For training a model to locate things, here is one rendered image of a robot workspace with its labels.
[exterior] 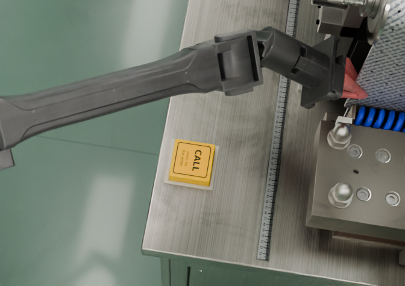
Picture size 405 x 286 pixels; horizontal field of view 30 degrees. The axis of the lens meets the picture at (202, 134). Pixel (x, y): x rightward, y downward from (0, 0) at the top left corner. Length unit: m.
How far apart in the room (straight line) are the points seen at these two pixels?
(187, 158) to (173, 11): 1.28
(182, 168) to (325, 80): 0.30
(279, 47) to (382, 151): 0.25
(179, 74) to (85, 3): 1.55
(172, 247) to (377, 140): 0.37
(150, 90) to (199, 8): 0.47
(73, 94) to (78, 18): 1.56
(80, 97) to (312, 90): 0.37
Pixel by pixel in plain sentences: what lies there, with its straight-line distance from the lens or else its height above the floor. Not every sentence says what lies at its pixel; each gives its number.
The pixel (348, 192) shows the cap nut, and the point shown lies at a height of 1.07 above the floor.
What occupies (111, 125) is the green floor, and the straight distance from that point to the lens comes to 2.32.
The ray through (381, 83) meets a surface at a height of 1.11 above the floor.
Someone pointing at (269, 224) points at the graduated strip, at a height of 0.90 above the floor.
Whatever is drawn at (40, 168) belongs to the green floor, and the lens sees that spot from 2.30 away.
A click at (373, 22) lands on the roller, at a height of 1.24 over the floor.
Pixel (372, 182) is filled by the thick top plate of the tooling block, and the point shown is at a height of 1.03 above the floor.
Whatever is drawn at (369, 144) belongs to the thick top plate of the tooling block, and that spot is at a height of 1.03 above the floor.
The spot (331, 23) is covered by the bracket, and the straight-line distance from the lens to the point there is 1.17.
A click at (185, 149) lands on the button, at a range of 1.29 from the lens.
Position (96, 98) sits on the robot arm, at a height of 1.25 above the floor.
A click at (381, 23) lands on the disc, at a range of 1.02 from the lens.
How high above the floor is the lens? 2.11
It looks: 67 degrees down
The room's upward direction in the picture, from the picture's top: 5 degrees clockwise
